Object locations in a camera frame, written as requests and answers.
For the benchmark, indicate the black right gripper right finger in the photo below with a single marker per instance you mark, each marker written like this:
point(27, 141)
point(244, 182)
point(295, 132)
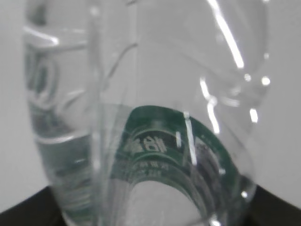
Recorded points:
point(267, 209)

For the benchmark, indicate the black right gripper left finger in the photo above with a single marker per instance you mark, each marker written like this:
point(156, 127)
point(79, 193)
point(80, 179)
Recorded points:
point(40, 209)

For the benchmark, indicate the clear plastic water bottle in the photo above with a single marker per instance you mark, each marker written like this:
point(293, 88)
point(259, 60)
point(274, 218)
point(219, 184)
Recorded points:
point(141, 109)

